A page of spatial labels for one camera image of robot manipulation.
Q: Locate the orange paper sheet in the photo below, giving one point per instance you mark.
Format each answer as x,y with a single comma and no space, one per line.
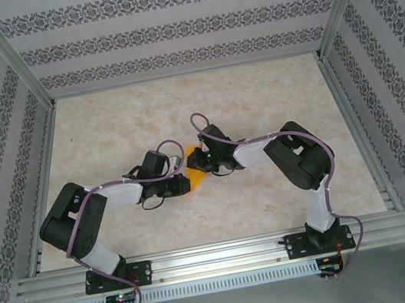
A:
197,177

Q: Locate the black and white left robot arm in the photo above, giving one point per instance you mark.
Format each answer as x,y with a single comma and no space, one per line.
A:
67,224

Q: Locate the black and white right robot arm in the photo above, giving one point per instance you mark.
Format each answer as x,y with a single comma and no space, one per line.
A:
301,158

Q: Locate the left controller circuit board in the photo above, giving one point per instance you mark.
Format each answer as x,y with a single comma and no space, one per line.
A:
120,298

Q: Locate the controller circuit board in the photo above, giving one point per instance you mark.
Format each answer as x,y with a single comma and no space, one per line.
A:
120,298
328,264

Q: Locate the right controller circuit board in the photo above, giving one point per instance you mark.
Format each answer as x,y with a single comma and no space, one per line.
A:
328,264

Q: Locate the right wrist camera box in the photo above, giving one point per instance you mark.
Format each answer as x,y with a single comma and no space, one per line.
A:
214,138

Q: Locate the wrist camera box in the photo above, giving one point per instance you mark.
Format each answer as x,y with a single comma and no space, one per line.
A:
154,162
214,138

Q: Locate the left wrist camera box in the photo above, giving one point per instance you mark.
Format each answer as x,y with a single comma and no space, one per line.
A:
154,162

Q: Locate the aluminium mounting rail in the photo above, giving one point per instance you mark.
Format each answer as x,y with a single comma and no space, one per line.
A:
220,257

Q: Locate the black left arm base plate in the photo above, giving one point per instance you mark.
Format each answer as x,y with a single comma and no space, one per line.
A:
143,272

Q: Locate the aluminium side rail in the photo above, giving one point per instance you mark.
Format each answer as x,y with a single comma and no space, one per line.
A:
43,186
359,133

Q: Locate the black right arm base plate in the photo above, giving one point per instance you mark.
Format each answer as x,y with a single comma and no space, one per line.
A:
298,246

